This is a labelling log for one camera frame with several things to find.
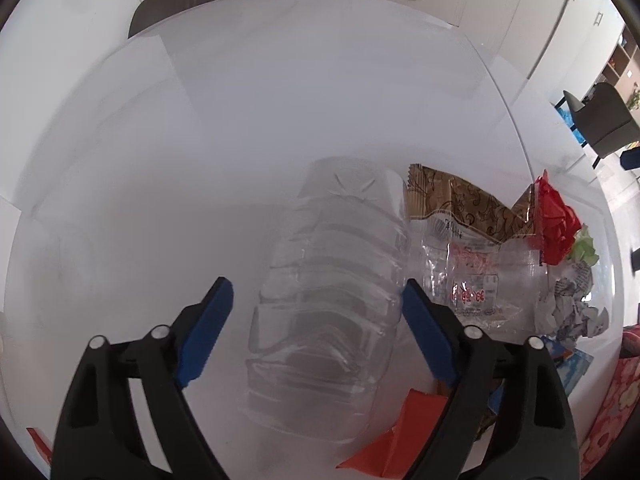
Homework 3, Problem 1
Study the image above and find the orange folded paper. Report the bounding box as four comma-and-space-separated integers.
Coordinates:
336, 387, 451, 478

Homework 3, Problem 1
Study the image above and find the dark chair with black legs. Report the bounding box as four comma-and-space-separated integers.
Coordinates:
562, 82, 638, 168

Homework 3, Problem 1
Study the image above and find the green crumpled paper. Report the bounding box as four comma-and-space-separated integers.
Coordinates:
567, 225, 600, 268

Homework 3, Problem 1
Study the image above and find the white printed crumpled paper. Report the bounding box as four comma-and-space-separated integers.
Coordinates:
537, 260, 611, 343

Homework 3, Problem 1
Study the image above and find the brown patterned snack wrapper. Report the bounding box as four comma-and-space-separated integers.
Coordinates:
404, 163, 543, 246

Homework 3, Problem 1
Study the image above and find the wooden open shelf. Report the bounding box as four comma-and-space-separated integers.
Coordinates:
597, 25, 640, 111

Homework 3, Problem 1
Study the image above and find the red floral cloth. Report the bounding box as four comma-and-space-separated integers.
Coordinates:
580, 325, 640, 480

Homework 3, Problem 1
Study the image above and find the small red paper piece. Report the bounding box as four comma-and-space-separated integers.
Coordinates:
26, 426, 53, 463

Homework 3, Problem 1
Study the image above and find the clear wrapper with red print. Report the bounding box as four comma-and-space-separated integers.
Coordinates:
410, 215, 551, 333

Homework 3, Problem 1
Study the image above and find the tall white cabinet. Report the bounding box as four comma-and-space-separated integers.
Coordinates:
495, 0, 626, 106

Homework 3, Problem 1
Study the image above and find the light blue packet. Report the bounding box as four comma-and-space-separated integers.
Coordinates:
547, 335, 593, 393

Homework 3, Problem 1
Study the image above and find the red crumpled wrapper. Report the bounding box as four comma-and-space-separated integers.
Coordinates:
532, 170, 583, 266

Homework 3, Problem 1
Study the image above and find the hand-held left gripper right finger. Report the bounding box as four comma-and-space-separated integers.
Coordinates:
401, 279, 581, 480

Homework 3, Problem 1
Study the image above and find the crushed clear plastic bottle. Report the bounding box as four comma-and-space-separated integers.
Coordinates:
237, 156, 411, 443

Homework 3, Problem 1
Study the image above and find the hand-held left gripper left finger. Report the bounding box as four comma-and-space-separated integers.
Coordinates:
51, 276, 234, 480

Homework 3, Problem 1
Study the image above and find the blue plastic bag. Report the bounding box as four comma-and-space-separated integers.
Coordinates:
556, 106, 586, 146

